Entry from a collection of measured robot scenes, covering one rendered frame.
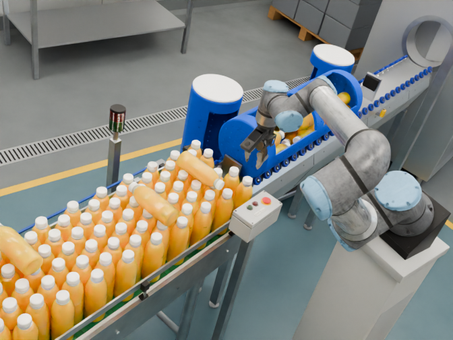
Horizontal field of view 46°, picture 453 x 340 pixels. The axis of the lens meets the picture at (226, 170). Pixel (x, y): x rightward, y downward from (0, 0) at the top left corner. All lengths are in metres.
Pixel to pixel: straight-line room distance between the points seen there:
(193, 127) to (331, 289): 1.16
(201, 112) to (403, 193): 1.31
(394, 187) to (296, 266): 1.66
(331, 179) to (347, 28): 4.65
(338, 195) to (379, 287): 0.91
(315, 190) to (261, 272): 2.05
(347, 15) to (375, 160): 4.62
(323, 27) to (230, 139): 3.87
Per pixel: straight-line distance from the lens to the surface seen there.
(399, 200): 1.93
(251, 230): 2.07
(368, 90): 3.48
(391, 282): 2.18
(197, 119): 2.91
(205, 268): 2.25
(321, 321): 2.56
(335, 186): 1.37
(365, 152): 1.39
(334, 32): 6.08
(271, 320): 3.19
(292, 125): 1.90
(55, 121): 4.31
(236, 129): 2.39
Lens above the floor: 2.49
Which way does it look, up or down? 38 degrees down
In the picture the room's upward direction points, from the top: 14 degrees clockwise
